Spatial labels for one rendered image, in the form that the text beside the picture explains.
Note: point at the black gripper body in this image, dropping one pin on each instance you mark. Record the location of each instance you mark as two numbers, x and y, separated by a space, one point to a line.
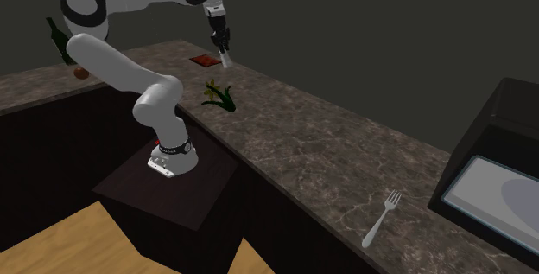
219 28

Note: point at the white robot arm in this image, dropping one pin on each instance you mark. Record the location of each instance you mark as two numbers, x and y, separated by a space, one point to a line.
113 68

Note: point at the flat red square pad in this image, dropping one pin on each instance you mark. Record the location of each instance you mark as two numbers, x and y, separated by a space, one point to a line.
205 60

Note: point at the yellow flower with green leaves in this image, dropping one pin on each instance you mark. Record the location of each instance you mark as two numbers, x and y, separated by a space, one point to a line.
224 101

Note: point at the brown round fruit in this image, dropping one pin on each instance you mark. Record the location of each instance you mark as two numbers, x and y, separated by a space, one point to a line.
81 73

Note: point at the dark green glass bottle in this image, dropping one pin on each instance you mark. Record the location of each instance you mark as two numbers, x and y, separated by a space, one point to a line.
59 39

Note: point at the dark robot stand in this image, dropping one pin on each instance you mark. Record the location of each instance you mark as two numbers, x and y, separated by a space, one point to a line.
168 197

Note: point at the silver fork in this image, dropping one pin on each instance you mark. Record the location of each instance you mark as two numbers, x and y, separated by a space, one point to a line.
379 222

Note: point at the black microwave oven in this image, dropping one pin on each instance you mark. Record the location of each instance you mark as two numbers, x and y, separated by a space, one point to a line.
471 146

